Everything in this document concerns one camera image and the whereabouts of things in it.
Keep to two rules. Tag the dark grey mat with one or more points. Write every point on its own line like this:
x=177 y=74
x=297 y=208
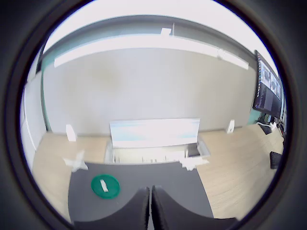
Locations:
x=134 y=175

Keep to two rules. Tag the round green lid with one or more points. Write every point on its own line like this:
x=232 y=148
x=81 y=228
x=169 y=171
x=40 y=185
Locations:
x=98 y=189

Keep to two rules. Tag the small white plastic terminal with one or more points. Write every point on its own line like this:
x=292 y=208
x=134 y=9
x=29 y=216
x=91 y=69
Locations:
x=104 y=186

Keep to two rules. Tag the white masking tape patch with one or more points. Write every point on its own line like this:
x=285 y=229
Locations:
x=76 y=163
x=190 y=164

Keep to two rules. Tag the black keyboard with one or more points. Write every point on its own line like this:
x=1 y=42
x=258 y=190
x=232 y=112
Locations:
x=275 y=160

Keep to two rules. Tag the small white bracket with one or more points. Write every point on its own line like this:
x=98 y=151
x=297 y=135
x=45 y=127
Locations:
x=71 y=133
x=230 y=126

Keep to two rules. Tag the grey partition panel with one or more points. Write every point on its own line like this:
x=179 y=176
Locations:
x=144 y=91

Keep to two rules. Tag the green partition trim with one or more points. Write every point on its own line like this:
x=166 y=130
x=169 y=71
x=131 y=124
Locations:
x=45 y=95

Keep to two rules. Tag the black computer monitor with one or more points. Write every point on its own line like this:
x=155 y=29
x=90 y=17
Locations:
x=266 y=95

